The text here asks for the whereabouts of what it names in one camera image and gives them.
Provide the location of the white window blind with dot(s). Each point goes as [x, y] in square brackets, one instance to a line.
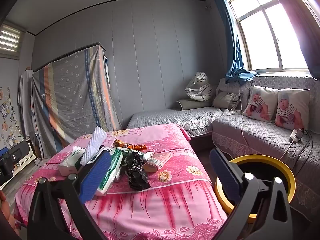
[8, 38]

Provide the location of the white hanging garment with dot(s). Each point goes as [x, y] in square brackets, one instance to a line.
[25, 100]

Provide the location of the black plastic bag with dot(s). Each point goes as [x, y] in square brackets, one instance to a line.
[136, 176]

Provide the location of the blue curtain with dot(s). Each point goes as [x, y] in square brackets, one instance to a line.
[232, 42]

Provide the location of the pink white cardboard box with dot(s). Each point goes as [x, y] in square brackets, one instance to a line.
[156, 161]

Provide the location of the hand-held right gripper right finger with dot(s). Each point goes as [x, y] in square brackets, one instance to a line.
[225, 176]

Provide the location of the white power adapter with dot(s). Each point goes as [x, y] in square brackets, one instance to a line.
[296, 135]

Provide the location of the baby print cushion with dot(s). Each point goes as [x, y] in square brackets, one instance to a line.
[291, 110]
[258, 103]

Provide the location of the dark curtain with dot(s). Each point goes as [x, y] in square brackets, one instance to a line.
[311, 30]

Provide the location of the person's left hand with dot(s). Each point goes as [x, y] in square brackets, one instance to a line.
[6, 212]

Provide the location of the green white milk carton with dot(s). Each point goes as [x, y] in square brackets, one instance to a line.
[112, 172]

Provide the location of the grey pillow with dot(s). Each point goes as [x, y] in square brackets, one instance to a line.
[193, 104]

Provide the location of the yellow black trash bin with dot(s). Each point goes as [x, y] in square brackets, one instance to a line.
[280, 162]

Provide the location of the window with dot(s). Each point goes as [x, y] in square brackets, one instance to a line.
[265, 30]

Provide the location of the grey quilted sofa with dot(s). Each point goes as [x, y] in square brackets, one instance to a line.
[262, 137]

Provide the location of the tiger plush in plastic bag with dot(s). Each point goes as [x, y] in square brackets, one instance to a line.
[200, 87]

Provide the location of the orange snack wrapper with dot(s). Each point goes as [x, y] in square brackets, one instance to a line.
[128, 145]

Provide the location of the light grey cushion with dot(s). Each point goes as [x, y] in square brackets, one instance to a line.
[221, 87]

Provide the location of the dark grey cushion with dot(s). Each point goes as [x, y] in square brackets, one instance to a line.
[226, 101]

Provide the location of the white low cabinet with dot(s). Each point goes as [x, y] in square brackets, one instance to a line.
[26, 157]

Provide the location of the white green tissue pack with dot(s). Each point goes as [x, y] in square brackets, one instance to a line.
[68, 163]

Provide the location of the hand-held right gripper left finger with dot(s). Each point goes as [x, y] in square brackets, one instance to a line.
[96, 175]

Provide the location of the cartoon wall poster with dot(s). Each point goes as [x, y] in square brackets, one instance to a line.
[7, 120]

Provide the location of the striped grey cloth cover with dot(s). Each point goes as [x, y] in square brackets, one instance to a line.
[72, 92]

